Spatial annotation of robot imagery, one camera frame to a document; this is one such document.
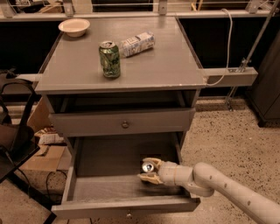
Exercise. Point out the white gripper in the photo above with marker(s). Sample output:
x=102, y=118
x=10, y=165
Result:
x=167, y=173

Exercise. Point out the blue silver redbull can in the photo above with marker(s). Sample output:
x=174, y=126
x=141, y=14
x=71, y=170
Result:
x=148, y=172

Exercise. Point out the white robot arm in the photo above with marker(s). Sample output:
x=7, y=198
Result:
x=203, y=180

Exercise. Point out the open grey middle drawer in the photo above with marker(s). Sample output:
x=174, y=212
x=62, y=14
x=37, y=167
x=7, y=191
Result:
x=103, y=178

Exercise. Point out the closed grey top drawer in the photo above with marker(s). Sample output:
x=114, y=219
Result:
x=88, y=124

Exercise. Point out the round brass drawer knob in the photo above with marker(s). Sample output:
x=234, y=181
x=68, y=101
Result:
x=125, y=124

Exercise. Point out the grey wooden drawer cabinet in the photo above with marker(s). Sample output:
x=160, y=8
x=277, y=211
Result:
x=164, y=77

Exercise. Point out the green soda can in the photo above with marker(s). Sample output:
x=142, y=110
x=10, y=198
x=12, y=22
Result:
x=110, y=59

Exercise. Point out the cardboard box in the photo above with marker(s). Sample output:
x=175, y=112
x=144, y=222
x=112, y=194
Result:
x=52, y=155

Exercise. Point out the dark cabinet at right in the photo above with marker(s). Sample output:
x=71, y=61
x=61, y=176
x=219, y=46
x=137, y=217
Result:
x=264, y=95

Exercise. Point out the black chair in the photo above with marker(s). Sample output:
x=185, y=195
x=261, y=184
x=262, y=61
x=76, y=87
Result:
x=16, y=143

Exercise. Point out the white bowl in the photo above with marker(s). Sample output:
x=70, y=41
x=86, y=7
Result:
x=75, y=27

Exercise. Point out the grey horizontal rail beam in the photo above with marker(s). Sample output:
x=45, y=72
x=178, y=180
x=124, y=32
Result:
x=229, y=77

